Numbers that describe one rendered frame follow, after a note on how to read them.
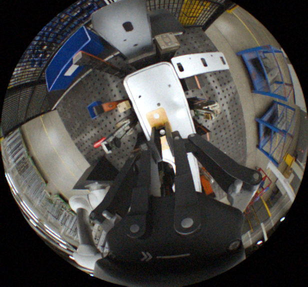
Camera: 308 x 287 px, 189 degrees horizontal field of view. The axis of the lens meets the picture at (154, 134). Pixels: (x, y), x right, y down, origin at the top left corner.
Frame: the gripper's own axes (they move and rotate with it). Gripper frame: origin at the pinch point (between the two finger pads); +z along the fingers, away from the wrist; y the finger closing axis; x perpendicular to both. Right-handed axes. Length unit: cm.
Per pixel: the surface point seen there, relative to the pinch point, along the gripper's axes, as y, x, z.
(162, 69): 7.5, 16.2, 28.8
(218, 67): 33.8, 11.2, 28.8
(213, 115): 17.2, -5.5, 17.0
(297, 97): 799, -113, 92
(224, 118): 48, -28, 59
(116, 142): -12.0, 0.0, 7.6
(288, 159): 620, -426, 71
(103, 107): -14.4, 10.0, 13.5
